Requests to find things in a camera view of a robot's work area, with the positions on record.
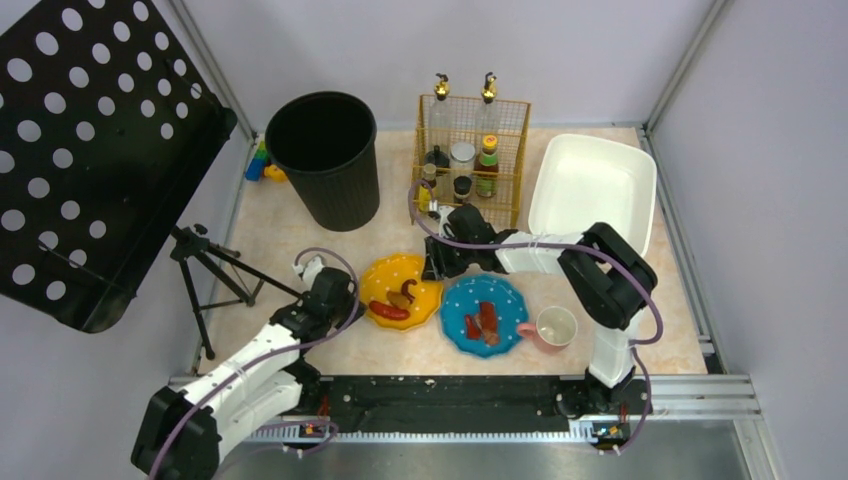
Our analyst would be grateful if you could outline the yellow dotted plate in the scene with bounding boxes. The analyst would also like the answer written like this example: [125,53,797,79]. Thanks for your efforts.
[359,253,444,331]

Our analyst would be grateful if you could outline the small yellow label bottle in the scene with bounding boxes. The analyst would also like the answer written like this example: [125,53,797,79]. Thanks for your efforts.
[417,163,439,213]

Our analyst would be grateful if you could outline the small black cap bottle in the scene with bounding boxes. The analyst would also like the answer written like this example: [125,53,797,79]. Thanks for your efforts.
[453,175,473,205]

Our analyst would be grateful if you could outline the black lid glass shaker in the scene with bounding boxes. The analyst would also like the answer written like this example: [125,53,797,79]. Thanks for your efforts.
[424,145,450,169]

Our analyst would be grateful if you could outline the sauce bottle yellow cap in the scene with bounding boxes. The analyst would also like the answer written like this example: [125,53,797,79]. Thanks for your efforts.
[475,135,499,198]

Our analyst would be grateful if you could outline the silver lid jar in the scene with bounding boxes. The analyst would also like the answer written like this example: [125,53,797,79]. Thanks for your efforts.
[449,141,476,178]

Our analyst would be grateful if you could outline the glass oil bottle clear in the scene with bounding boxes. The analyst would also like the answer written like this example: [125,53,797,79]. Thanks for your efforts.
[427,73,454,153]

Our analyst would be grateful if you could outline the glass oil bottle brown liquid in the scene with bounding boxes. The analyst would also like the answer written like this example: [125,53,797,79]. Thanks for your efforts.
[475,72,500,145]

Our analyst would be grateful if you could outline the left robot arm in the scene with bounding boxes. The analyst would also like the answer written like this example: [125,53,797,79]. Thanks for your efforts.
[130,266,364,479]

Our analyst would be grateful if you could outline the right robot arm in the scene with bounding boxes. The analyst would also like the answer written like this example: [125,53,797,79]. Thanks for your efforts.
[424,201,664,419]

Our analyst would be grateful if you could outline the dark curved sausage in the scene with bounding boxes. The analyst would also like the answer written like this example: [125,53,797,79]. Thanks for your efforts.
[401,279,418,304]

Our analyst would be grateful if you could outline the blue dotted plate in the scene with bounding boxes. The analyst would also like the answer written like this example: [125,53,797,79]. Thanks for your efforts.
[440,274,529,358]

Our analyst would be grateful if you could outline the red sausage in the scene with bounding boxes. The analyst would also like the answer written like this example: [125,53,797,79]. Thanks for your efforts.
[368,301,410,321]

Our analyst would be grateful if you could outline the brown food piece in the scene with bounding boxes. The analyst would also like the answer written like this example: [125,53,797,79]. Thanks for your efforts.
[386,291,412,310]

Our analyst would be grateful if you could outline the red meat pieces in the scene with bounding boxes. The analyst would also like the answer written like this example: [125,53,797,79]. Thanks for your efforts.
[464,302,501,347]

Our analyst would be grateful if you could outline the pink mug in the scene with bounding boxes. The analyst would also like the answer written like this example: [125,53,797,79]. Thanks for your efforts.
[516,306,578,354]

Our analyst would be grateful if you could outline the black tripod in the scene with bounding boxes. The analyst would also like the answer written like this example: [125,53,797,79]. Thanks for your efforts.
[170,224,303,360]

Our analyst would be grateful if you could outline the colourful toy blocks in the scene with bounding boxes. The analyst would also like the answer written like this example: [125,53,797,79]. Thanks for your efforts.
[244,141,288,183]

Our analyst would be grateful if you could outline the white plastic tub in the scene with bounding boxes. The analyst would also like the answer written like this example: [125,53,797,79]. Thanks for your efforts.
[528,134,657,256]

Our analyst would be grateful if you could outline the black ribbed trash bin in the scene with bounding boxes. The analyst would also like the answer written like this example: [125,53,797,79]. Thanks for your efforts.
[265,91,380,232]

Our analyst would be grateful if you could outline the black perforated stand panel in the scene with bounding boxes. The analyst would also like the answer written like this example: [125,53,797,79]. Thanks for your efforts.
[1,1,236,334]

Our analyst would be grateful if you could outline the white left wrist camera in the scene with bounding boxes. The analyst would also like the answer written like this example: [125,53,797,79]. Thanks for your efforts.
[292,254,326,289]

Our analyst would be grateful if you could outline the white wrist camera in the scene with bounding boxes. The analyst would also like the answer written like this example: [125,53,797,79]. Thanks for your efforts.
[427,201,455,239]
[292,254,326,289]

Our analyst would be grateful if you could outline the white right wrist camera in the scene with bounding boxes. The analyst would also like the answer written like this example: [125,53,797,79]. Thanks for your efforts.
[427,201,455,239]

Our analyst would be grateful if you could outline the gold wire basket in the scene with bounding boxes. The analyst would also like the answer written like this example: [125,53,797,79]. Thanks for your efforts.
[410,94,531,228]

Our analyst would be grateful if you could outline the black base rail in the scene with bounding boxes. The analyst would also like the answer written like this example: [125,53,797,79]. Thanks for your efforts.
[288,375,653,434]

